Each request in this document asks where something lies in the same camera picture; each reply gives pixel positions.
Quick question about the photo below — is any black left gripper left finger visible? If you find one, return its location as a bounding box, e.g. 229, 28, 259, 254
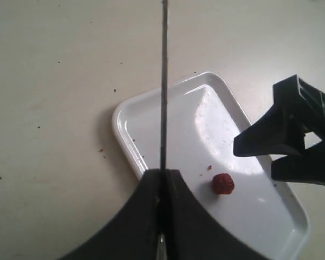
60, 169, 161, 259

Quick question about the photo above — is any white rectangular plastic tray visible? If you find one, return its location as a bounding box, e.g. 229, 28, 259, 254
111, 71, 313, 260

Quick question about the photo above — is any red berry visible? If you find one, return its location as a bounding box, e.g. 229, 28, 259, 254
212, 173, 235, 195

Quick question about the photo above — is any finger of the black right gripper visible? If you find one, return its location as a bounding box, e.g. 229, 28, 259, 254
233, 75, 325, 157
270, 133, 325, 186

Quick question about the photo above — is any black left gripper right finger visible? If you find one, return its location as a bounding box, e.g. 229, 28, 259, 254
161, 170, 266, 259

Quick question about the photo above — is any thin metal skewer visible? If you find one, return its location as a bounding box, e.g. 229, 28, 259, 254
160, 0, 168, 171

